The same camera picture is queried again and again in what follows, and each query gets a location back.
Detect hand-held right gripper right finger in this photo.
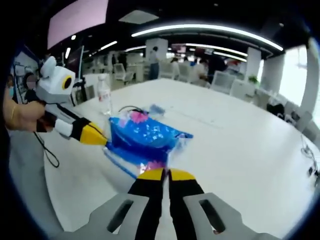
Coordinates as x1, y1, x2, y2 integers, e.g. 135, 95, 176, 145
168, 168, 276, 240

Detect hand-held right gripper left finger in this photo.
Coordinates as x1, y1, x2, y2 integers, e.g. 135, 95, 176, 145
57, 167, 166, 240

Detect clear plastic water bottle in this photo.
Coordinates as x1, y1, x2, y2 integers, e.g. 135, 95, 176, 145
96, 73, 114, 116

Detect black cable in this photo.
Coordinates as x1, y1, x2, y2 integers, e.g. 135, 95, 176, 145
117, 105, 143, 114

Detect blue tissue pack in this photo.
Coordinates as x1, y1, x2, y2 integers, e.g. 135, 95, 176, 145
102, 111, 195, 180

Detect person's left hand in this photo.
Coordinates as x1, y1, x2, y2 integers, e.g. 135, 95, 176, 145
13, 99, 55, 133

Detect white mesh chair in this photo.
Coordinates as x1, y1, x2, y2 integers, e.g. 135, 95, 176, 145
212, 70, 236, 94
113, 63, 135, 85

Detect large pink screen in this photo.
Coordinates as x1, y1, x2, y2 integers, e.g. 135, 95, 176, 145
47, 0, 110, 50

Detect white table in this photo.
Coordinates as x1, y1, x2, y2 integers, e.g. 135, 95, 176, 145
42, 77, 318, 240

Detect ceiling air vent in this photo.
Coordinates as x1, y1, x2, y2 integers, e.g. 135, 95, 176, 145
118, 9, 160, 24

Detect black bag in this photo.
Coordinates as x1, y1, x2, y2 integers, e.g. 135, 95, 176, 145
266, 102, 286, 117

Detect long ceiling light strip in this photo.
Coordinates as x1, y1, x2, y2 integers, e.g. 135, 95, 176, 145
131, 24, 285, 51

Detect narrow bright window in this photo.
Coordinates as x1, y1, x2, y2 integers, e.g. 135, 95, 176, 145
279, 46, 309, 106

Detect black gripper strap cord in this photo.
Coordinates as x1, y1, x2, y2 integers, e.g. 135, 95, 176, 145
33, 131, 60, 168

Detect loose cables and devices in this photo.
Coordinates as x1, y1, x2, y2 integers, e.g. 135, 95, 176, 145
300, 134, 320, 181

